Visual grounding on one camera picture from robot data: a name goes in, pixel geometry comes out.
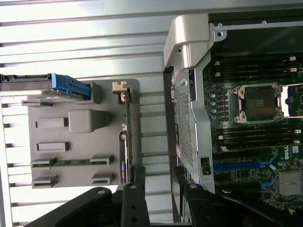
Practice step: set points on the green RAM stick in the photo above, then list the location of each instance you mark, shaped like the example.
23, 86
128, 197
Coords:
71, 162

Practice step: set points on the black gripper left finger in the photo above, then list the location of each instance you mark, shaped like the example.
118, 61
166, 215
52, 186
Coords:
135, 203

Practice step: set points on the open PC case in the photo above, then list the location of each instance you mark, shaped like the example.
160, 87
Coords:
187, 132

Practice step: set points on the metal socket cover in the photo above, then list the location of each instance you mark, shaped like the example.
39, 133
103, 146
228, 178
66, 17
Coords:
294, 99

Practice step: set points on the hard disk in blue carrier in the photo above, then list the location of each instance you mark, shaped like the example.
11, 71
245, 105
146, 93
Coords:
23, 82

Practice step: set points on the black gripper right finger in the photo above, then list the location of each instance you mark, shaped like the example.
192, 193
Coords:
196, 208

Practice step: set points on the grey parts rack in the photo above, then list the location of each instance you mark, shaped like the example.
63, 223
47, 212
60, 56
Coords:
78, 146

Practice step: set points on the green motherboard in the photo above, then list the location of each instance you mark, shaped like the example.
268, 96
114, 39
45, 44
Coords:
248, 156

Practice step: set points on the blue expansion slot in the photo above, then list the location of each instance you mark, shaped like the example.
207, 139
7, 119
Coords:
236, 167

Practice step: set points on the CPU socket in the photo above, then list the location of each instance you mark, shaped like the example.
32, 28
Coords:
259, 102

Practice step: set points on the silver chipset heatsink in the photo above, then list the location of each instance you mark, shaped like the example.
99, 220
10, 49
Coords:
290, 184

